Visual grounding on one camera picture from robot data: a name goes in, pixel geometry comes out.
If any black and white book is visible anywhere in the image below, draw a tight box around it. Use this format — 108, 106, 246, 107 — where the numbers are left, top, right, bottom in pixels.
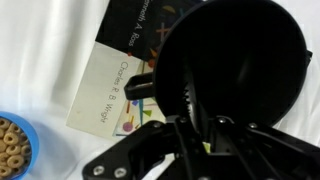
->
65, 0, 208, 141

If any blue bowl with cereal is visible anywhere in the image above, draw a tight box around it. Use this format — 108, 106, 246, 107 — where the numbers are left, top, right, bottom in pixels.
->
0, 111, 40, 180

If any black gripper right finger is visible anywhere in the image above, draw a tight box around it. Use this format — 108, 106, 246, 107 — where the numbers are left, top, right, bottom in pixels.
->
206, 114, 320, 180

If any white tablecloth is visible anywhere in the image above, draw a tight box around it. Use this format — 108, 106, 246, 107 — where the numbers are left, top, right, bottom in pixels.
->
0, 0, 320, 180

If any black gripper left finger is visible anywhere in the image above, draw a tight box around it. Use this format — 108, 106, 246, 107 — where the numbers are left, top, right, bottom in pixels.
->
82, 83, 206, 180

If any black cup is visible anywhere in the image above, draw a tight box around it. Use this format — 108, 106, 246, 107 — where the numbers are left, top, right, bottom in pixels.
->
123, 0, 314, 129

